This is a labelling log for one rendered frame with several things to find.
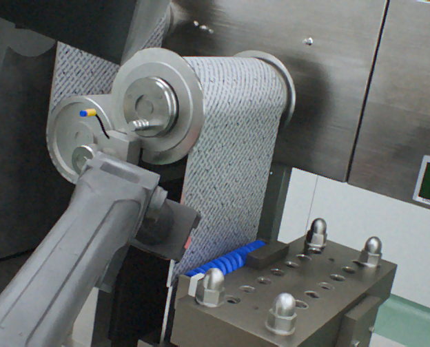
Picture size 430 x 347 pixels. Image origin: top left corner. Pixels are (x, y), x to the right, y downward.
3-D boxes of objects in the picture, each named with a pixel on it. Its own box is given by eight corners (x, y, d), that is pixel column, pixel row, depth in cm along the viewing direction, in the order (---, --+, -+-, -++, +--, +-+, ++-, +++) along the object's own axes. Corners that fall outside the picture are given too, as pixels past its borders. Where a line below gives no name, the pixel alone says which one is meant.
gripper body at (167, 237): (182, 264, 83) (154, 248, 77) (116, 237, 88) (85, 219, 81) (204, 215, 84) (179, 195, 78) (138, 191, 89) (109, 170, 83)
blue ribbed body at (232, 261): (175, 292, 94) (179, 268, 93) (252, 255, 112) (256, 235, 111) (197, 302, 92) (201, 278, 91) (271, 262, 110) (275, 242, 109)
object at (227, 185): (166, 286, 92) (188, 152, 88) (251, 246, 112) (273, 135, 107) (169, 287, 92) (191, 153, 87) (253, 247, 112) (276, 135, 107)
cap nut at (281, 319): (259, 326, 84) (266, 292, 83) (273, 317, 87) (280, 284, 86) (286, 338, 82) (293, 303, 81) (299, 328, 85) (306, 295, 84)
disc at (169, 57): (103, 147, 94) (117, 37, 90) (105, 147, 95) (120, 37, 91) (193, 178, 87) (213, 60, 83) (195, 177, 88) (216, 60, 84)
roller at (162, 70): (112, 139, 93) (124, 52, 90) (214, 124, 114) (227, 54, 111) (183, 162, 87) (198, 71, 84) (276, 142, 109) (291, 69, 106)
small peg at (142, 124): (136, 120, 84) (136, 132, 85) (150, 119, 87) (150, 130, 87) (127, 120, 85) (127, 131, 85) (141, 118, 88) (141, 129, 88)
